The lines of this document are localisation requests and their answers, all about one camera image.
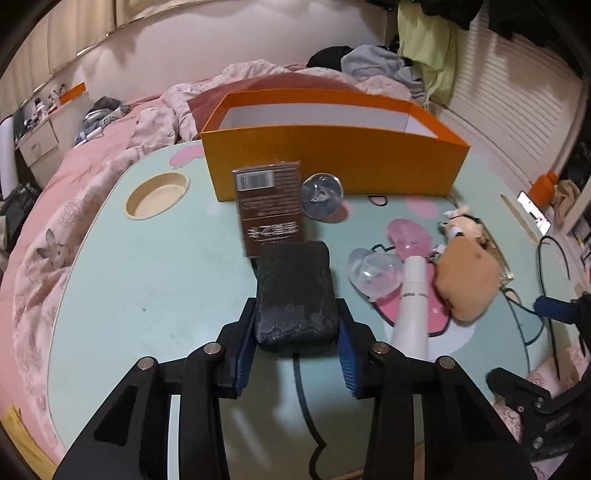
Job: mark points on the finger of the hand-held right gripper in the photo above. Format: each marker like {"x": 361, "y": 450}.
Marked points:
{"x": 551, "y": 307}
{"x": 512, "y": 383}

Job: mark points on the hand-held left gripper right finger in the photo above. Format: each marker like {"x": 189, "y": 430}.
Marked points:
{"x": 348, "y": 364}

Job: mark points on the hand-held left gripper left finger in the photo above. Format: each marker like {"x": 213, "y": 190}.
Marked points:
{"x": 244, "y": 364}

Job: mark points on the white tube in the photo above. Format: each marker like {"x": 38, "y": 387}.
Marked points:
{"x": 413, "y": 314}

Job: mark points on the black sponge block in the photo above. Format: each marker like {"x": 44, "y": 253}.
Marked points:
{"x": 295, "y": 295}

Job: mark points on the brown capybara plush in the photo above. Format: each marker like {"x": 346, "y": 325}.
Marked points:
{"x": 466, "y": 281}

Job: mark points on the clear heart-shaped container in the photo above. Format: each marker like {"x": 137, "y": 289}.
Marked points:
{"x": 374, "y": 274}

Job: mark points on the pink clear plastic case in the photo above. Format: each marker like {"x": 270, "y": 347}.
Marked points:
{"x": 408, "y": 235}

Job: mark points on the brown printed box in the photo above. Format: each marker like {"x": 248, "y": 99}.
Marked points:
{"x": 272, "y": 207}

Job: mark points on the clear glass dome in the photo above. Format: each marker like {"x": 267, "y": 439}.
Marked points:
{"x": 321, "y": 196}

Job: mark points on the orange cardboard box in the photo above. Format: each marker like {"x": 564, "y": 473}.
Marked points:
{"x": 369, "y": 166}

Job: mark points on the smartphone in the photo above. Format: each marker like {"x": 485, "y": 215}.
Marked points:
{"x": 531, "y": 210}

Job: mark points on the beige cloth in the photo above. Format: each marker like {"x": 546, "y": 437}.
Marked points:
{"x": 567, "y": 203}

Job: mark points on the orange bottle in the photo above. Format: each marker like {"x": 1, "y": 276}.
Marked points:
{"x": 542, "y": 189}

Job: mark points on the white slatted panel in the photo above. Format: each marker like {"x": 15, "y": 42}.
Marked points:
{"x": 508, "y": 92}

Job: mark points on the light green lap table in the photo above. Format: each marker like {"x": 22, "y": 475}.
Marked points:
{"x": 60, "y": 240}

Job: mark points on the yellow paper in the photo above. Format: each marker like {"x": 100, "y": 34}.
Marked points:
{"x": 14, "y": 429}

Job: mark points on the pink bed sheet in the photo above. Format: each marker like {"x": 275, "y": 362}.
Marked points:
{"x": 101, "y": 152}

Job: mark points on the dark bag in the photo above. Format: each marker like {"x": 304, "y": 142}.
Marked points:
{"x": 21, "y": 203}

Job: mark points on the yellow-green garment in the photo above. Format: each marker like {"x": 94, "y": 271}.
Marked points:
{"x": 425, "y": 50}

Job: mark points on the knit clothes pile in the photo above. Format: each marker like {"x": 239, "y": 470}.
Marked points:
{"x": 106, "y": 108}

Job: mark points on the black hanging jacket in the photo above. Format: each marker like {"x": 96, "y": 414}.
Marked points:
{"x": 443, "y": 11}
{"x": 521, "y": 16}

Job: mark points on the white bedside cabinet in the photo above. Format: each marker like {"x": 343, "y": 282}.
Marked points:
{"x": 39, "y": 145}

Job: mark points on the grey clothes pile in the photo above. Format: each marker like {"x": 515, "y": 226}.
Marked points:
{"x": 374, "y": 62}

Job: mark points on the black clothes pile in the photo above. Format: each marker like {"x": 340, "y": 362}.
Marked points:
{"x": 325, "y": 57}

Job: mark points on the white foam roll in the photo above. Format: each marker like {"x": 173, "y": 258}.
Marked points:
{"x": 7, "y": 157}

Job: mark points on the small orange box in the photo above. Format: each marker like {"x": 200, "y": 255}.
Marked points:
{"x": 74, "y": 92}

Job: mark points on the row of small bottles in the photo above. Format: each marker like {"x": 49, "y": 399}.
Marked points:
{"x": 46, "y": 99}

